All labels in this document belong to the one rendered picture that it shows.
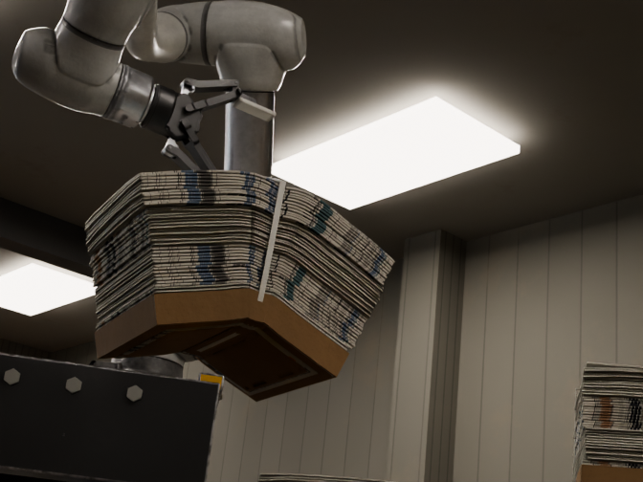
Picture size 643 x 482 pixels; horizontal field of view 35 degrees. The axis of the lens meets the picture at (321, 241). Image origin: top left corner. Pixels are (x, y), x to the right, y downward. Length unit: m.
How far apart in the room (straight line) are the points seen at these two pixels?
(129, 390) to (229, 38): 1.08
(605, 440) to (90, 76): 1.07
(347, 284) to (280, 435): 5.64
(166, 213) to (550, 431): 4.29
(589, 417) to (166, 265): 0.85
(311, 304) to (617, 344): 4.03
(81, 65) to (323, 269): 0.47
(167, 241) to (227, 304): 0.12
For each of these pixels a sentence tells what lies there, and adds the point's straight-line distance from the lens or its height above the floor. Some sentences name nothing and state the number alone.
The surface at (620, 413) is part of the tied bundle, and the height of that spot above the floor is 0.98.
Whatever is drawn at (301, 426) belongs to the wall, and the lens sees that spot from 7.01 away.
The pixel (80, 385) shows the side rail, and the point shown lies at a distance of 1.13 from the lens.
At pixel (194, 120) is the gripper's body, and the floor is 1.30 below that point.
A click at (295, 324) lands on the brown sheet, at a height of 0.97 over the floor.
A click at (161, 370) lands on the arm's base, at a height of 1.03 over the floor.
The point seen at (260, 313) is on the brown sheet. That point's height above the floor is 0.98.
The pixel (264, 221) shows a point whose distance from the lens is 1.51.
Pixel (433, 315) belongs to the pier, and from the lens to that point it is 6.00.
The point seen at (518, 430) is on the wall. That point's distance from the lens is 5.71.
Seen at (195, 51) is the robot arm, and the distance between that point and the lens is 2.10.
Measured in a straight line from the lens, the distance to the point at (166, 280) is 1.43.
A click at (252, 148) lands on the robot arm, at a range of 2.09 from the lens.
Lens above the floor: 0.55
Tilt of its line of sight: 21 degrees up
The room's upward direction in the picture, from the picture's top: 6 degrees clockwise
